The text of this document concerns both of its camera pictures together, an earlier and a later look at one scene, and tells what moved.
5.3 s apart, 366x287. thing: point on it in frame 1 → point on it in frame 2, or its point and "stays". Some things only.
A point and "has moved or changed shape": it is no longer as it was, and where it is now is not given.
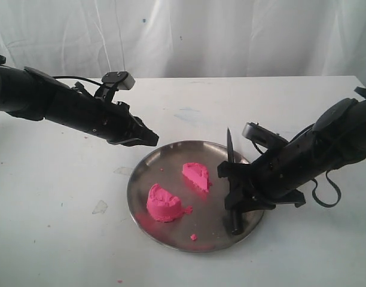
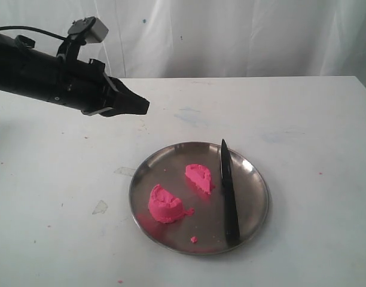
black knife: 236,216 has moved or changed shape
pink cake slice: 198,173 stays
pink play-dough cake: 164,206 stays
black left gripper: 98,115 → 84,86
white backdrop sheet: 188,38 stays
